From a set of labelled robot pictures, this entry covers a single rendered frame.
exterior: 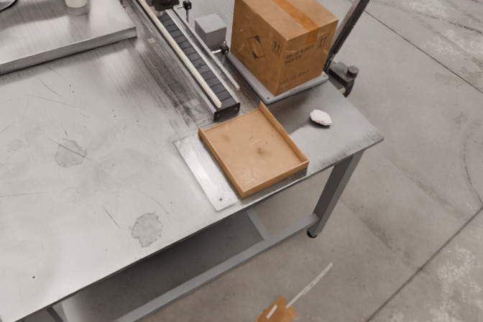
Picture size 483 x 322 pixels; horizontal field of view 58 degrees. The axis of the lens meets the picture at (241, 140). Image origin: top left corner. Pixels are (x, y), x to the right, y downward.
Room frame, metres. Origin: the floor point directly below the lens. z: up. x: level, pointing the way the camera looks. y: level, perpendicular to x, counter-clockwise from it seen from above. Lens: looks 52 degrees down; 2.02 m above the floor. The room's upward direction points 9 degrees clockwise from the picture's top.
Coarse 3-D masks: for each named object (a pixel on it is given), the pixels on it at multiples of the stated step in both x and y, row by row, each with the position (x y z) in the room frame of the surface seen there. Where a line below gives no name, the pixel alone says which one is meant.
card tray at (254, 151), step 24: (240, 120) 1.03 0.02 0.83; (264, 120) 1.05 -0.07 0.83; (216, 144) 0.91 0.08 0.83; (240, 144) 0.92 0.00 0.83; (264, 144) 0.94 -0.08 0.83; (288, 144) 0.95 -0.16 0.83; (240, 168) 0.82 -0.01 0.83; (264, 168) 0.84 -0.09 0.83; (288, 168) 0.85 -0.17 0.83; (240, 192) 0.72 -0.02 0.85
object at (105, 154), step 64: (192, 0) 1.71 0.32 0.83; (64, 64) 1.18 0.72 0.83; (128, 64) 1.23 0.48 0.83; (0, 128) 0.84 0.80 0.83; (64, 128) 0.88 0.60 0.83; (128, 128) 0.92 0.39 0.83; (192, 128) 0.96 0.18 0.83; (320, 128) 1.06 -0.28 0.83; (0, 192) 0.61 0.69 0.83; (64, 192) 0.64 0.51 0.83; (128, 192) 0.67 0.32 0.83; (192, 192) 0.71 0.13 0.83; (256, 192) 0.74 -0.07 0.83; (0, 256) 0.42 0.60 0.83; (64, 256) 0.44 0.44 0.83; (128, 256) 0.47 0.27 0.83
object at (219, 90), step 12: (144, 12) 1.51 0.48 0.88; (156, 24) 1.44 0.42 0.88; (168, 24) 1.45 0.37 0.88; (180, 36) 1.39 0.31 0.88; (180, 48) 1.31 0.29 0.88; (192, 48) 1.32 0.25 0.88; (180, 60) 1.25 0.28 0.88; (192, 60) 1.25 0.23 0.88; (204, 60) 1.27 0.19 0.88; (204, 72) 1.20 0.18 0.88; (216, 84) 1.15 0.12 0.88; (216, 96) 1.09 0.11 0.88; (228, 96) 1.10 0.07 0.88; (216, 108) 1.03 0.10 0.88
